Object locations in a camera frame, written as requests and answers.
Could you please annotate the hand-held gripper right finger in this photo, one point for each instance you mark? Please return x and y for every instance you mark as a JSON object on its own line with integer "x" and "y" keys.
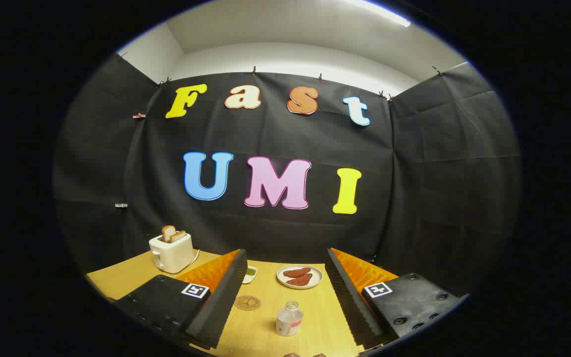
{"x": 350, "y": 297}

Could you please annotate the white round plate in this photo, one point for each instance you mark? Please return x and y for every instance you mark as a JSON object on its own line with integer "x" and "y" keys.
{"x": 317, "y": 280}

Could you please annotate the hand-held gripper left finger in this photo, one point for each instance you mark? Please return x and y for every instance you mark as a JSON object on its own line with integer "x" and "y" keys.
{"x": 226, "y": 302}

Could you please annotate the clear plastic juice bottle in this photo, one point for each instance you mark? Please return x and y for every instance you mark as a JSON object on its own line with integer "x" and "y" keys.
{"x": 289, "y": 322}

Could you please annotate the cream toaster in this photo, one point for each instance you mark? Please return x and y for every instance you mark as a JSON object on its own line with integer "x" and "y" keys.
{"x": 171, "y": 255}

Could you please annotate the white divided bean dish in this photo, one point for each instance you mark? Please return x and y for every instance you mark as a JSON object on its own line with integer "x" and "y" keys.
{"x": 250, "y": 272}

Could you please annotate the black backdrop cloth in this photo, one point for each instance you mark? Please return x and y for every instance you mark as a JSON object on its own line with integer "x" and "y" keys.
{"x": 275, "y": 233}

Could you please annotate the round cork coaster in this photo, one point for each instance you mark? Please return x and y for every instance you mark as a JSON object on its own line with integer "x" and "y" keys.
{"x": 247, "y": 303}

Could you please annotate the red meat patty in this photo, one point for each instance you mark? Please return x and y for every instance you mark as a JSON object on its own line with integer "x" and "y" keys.
{"x": 296, "y": 272}
{"x": 301, "y": 280}

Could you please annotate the toast slice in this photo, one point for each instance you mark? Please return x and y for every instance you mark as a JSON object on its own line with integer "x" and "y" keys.
{"x": 167, "y": 232}
{"x": 178, "y": 236}

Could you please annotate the wooden table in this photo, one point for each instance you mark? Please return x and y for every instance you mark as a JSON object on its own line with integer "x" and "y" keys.
{"x": 265, "y": 332}

